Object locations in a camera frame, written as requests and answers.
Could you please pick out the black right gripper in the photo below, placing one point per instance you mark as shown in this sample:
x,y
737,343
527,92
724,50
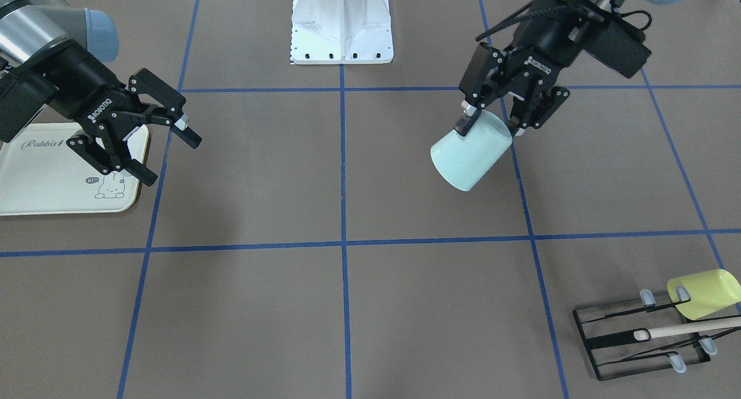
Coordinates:
x,y
80,90

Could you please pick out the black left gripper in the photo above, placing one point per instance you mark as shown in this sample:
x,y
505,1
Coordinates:
x,y
541,50

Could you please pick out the light green cup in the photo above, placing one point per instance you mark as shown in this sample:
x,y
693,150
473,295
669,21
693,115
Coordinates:
x,y
463,160

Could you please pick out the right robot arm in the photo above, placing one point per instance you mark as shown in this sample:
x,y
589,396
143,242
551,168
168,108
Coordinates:
x,y
30,26

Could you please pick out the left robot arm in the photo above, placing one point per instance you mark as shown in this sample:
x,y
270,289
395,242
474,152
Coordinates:
x,y
522,56

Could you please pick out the cream rabbit tray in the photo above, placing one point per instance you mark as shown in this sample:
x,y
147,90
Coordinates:
x,y
41,175

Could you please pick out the yellow cup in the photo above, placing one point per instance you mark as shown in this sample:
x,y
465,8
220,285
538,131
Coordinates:
x,y
709,291

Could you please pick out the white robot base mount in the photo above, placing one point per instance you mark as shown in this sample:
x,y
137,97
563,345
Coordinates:
x,y
327,32

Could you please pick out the black wire cup rack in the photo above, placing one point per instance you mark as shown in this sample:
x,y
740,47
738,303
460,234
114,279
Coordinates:
x,y
607,335

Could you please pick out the wooden rack handle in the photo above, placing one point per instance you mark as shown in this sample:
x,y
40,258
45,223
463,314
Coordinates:
x,y
684,329

